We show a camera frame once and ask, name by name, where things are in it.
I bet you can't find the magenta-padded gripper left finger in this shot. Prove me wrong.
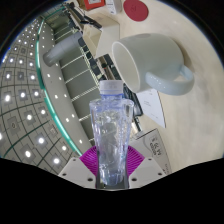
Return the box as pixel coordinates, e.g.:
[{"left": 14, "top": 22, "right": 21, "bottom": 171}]
[{"left": 57, "top": 145, "right": 99, "bottom": 189}]

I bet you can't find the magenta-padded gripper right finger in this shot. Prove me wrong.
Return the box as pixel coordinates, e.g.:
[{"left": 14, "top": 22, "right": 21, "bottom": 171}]
[{"left": 125, "top": 145, "right": 167, "bottom": 190}]

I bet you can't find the clear plastic water bottle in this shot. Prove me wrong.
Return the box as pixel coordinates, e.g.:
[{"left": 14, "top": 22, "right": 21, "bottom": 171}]
[{"left": 88, "top": 79, "right": 135, "bottom": 187}]

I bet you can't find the white printed paper sheet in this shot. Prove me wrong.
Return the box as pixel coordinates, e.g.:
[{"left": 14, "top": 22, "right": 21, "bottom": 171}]
[{"left": 135, "top": 88, "right": 167, "bottom": 129}]

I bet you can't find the black desk phone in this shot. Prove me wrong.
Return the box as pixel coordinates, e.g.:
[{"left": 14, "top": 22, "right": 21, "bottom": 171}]
[{"left": 122, "top": 82, "right": 144, "bottom": 129}]

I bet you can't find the round ceiling lights group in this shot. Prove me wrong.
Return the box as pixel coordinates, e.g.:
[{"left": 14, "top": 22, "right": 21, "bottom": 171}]
[{"left": 0, "top": 19, "right": 84, "bottom": 168}]

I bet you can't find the black office chairs group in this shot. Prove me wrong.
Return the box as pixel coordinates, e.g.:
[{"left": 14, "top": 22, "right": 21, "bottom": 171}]
[{"left": 76, "top": 36, "right": 116, "bottom": 88}]

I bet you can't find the white ceramic mug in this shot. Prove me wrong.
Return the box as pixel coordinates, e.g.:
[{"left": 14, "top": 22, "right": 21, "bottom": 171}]
[{"left": 110, "top": 32, "right": 195, "bottom": 97}]

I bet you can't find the flat round red coaster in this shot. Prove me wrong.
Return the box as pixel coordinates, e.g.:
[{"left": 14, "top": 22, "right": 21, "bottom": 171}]
[{"left": 122, "top": 0, "right": 150, "bottom": 23}]

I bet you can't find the white remote control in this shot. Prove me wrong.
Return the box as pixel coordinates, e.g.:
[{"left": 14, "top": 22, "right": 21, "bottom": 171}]
[{"left": 104, "top": 0, "right": 123, "bottom": 15}]

